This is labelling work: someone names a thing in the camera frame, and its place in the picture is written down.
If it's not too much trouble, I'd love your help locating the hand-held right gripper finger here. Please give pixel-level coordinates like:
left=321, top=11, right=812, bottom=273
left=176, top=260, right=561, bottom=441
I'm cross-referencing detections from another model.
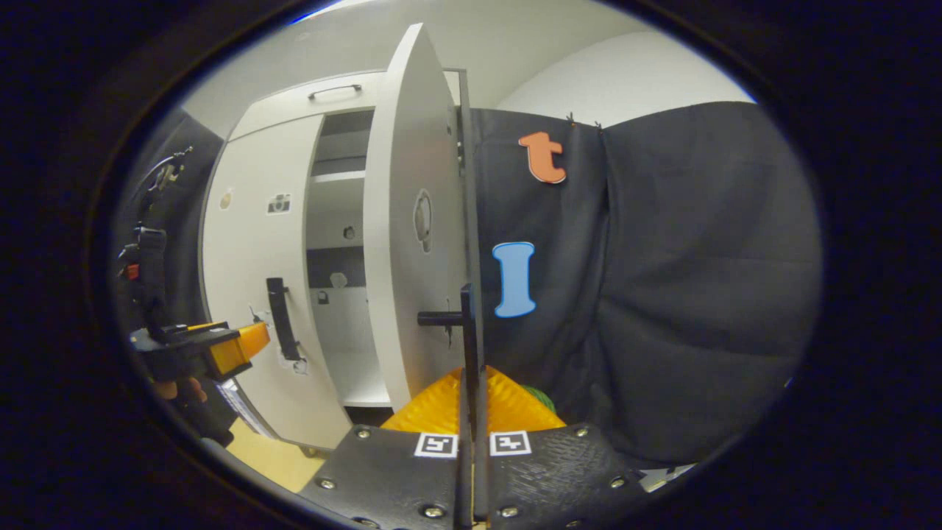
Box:
left=298, top=367, right=472, bottom=530
left=475, top=367, right=656, bottom=530

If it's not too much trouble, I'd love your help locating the black backdrop cloth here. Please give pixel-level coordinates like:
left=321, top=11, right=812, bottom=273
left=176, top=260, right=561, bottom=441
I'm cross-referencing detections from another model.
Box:
left=471, top=102, right=824, bottom=468
left=118, top=110, right=225, bottom=325

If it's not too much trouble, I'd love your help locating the white cabinet drawer front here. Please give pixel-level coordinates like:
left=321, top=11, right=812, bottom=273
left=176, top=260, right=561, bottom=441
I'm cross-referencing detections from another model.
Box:
left=228, top=71, right=461, bottom=141

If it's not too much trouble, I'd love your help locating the black equipment stand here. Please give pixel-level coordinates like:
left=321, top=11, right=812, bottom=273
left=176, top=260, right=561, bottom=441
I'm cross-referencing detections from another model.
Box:
left=118, top=147, right=194, bottom=332

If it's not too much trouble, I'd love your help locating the black door handle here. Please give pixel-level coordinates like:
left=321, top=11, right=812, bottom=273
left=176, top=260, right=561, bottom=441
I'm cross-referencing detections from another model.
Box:
left=266, top=278, right=302, bottom=361
left=417, top=283, right=483, bottom=384

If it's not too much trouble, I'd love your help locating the white double-door shoe cabinet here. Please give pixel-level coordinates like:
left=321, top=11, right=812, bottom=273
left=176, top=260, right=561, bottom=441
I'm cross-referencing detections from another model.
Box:
left=200, top=68, right=483, bottom=453

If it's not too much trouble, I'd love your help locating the white cabinet door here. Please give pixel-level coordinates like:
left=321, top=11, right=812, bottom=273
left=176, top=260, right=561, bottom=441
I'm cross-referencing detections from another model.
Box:
left=363, top=22, right=483, bottom=413
left=201, top=114, right=353, bottom=450

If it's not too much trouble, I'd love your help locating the white cabinet bottom board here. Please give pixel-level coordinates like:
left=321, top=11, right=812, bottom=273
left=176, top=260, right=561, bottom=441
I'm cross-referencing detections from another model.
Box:
left=324, top=350, right=392, bottom=407

